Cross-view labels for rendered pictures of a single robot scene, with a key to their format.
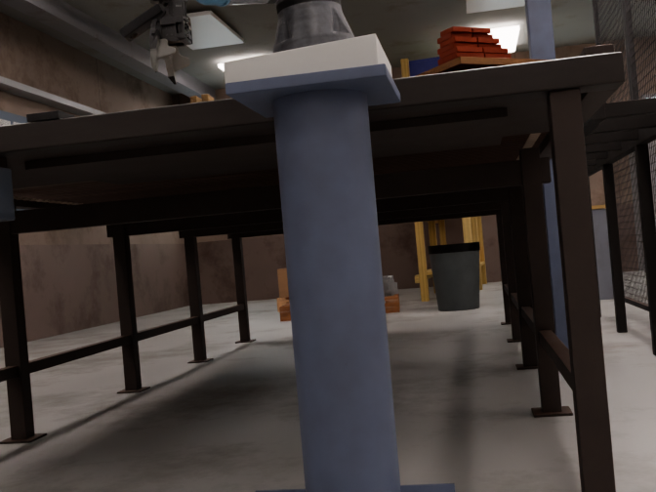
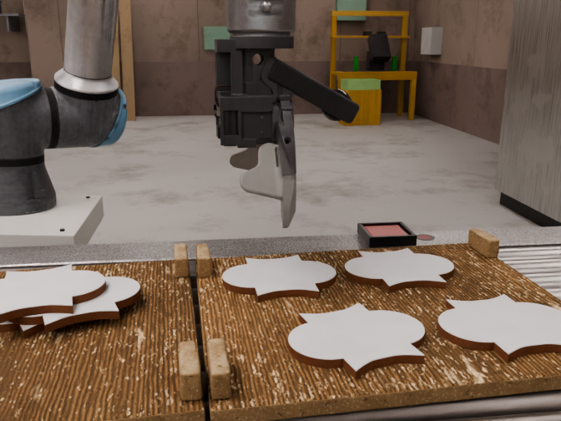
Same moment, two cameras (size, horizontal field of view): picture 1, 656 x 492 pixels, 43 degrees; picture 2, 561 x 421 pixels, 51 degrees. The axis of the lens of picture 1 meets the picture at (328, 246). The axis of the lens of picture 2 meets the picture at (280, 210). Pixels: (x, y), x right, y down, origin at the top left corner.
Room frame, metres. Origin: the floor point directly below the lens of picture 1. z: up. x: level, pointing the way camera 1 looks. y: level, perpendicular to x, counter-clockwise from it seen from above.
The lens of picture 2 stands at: (2.68, 0.17, 1.22)
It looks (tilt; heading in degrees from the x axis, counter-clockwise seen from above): 16 degrees down; 163
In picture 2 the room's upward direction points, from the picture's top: straight up
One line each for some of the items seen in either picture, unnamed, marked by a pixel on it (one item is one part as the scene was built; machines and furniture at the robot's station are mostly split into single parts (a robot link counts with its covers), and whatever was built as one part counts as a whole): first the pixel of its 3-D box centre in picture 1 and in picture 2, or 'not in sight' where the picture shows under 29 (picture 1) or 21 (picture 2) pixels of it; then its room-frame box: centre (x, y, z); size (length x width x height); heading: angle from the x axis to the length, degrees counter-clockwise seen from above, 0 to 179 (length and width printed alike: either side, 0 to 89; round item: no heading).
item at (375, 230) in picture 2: not in sight; (386, 235); (1.86, 0.59, 0.92); 0.06 x 0.06 x 0.01; 80
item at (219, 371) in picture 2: not in sight; (219, 367); (2.23, 0.25, 0.95); 0.06 x 0.02 x 0.03; 173
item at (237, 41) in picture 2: (169, 20); (255, 92); (2.02, 0.33, 1.17); 0.09 x 0.08 x 0.12; 83
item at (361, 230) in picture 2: (51, 118); (386, 234); (1.86, 0.59, 0.92); 0.08 x 0.08 x 0.02; 80
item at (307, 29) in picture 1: (311, 30); (12, 179); (1.50, 0.00, 0.97); 0.15 x 0.15 x 0.10
